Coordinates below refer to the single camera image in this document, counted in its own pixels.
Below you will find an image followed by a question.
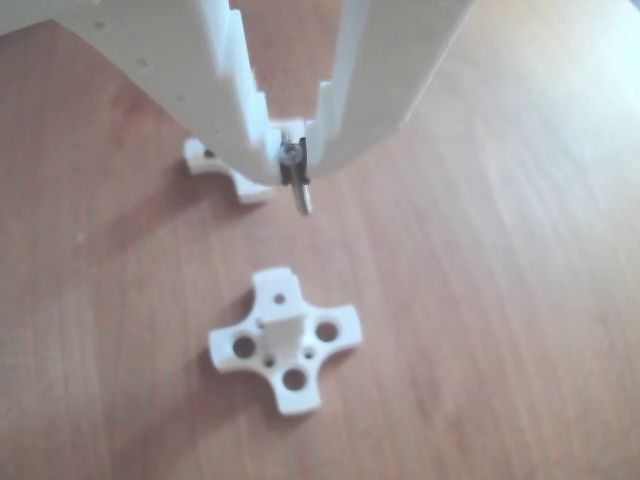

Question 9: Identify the silver metal screw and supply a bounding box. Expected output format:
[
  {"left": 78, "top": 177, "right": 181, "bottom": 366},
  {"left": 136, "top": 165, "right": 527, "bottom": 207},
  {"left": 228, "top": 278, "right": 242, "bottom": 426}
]
[{"left": 278, "top": 130, "right": 315, "bottom": 217}]

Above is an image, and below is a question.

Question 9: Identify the white cross-base post stand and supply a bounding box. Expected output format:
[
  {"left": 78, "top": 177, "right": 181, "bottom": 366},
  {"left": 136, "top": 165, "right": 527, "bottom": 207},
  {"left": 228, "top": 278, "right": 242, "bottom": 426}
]
[
  {"left": 207, "top": 266, "right": 365, "bottom": 416},
  {"left": 182, "top": 118, "right": 306, "bottom": 206}
]

